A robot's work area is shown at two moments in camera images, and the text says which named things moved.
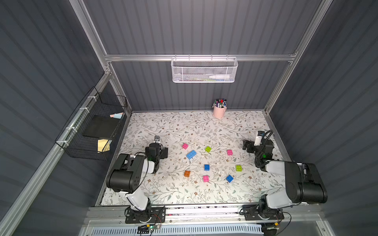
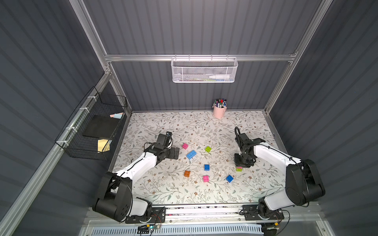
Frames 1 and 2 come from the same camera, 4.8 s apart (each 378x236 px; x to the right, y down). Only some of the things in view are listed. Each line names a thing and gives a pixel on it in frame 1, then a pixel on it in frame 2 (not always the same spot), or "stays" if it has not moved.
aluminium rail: x=202 y=214 stays
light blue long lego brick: x=191 y=154 stays
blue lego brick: x=229 y=178 stays
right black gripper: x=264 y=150 → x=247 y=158
